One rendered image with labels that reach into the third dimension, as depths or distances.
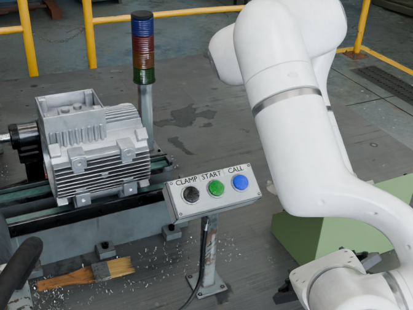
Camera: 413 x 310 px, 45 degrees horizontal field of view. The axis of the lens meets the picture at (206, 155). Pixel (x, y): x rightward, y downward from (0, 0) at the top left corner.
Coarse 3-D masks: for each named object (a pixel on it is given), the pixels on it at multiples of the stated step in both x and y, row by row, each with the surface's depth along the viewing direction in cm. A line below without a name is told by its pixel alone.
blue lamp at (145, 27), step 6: (132, 18) 127; (150, 18) 128; (132, 24) 128; (138, 24) 127; (144, 24) 127; (150, 24) 128; (132, 30) 129; (138, 30) 128; (144, 30) 128; (150, 30) 129; (144, 36) 129
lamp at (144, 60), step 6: (132, 54) 134; (138, 54) 132; (144, 54) 132; (150, 54) 132; (138, 60) 132; (144, 60) 132; (150, 60) 133; (138, 66) 133; (144, 66) 133; (150, 66) 134
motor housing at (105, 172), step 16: (112, 112) 105; (128, 112) 106; (112, 128) 103; (128, 128) 104; (80, 144) 100; (96, 144) 101; (112, 144) 102; (144, 144) 105; (48, 160) 112; (64, 160) 98; (96, 160) 100; (112, 160) 101; (144, 160) 104; (48, 176) 111; (64, 176) 98; (80, 176) 99; (96, 176) 101; (112, 176) 103; (128, 176) 105; (144, 176) 106; (64, 192) 99; (96, 192) 103; (112, 192) 110
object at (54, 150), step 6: (138, 132) 103; (144, 132) 103; (138, 138) 102; (144, 138) 103; (54, 144) 96; (48, 150) 97; (54, 150) 96; (60, 150) 97; (54, 156) 96; (60, 156) 98; (144, 180) 109; (138, 186) 110; (144, 186) 110; (66, 198) 103; (60, 204) 102; (66, 204) 103
